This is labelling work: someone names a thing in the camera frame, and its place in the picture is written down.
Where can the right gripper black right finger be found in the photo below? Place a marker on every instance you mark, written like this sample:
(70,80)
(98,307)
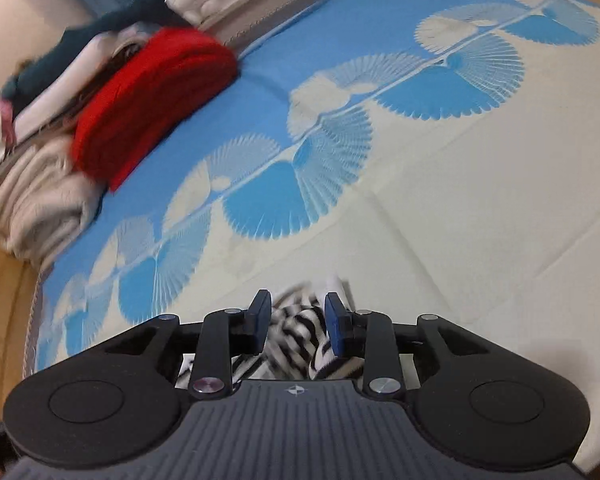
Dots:
(369,336)

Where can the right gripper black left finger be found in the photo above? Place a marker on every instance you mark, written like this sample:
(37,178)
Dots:
(225,334)

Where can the striped white hooded shirt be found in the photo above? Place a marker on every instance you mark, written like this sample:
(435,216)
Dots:
(297,348)

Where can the blue white patterned bedsheet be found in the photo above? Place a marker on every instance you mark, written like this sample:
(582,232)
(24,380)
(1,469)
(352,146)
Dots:
(440,156)

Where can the cream folded quilt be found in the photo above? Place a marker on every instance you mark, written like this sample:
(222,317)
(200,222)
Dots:
(45,203)

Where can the red folded blanket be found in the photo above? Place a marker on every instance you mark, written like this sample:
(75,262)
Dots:
(178,71)

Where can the white folded bedding stack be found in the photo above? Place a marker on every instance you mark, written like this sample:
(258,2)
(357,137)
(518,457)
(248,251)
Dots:
(71,85)

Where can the dark teal shark plush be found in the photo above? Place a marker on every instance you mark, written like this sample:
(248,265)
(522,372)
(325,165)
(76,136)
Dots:
(25,87)

